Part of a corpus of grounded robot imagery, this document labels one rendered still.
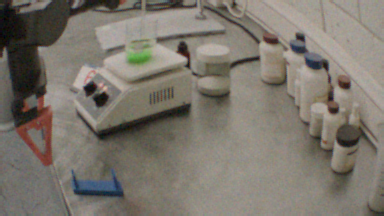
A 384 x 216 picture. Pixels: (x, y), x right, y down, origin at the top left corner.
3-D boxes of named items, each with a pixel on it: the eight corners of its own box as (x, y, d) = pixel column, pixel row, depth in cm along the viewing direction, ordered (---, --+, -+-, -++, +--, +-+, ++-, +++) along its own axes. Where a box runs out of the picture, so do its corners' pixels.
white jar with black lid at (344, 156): (325, 170, 110) (331, 135, 107) (338, 153, 114) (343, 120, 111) (347, 176, 106) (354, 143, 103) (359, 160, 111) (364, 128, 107)
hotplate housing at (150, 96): (98, 137, 124) (94, 96, 120) (73, 110, 134) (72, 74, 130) (205, 105, 135) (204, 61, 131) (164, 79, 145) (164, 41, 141)
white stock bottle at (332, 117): (339, 140, 119) (342, 100, 116) (336, 151, 115) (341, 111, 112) (322, 138, 121) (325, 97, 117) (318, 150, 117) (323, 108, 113)
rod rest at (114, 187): (73, 193, 104) (69, 176, 103) (71, 184, 107) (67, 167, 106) (124, 195, 106) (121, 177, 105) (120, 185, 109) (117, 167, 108)
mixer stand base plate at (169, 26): (103, 52, 161) (103, 49, 160) (93, 31, 178) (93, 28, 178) (227, 32, 169) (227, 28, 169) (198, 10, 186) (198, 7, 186)
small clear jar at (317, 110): (314, 140, 120) (316, 115, 118) (305, 130, 124) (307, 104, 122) (329, 134, 122) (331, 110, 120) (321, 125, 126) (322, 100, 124)
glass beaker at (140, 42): (165, 60, 131) (165, 19, 127) (135, 71, 127) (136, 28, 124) (142, 51, 136) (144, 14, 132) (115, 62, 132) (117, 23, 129)
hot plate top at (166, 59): (128, 82, 125) (128, 77, 124) (102, 63, 134) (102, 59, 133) (190, 64, 130) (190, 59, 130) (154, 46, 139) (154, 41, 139)
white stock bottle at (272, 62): (268, 71, 148) (264, 29, 144) (288, 78, 146) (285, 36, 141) (256, 80, 144) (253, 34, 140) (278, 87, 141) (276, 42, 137)
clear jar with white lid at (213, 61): (226, 99, 137) (224, 57, 133) (192, 95, 138) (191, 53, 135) (235, 85, 142) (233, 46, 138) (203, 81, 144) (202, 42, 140)
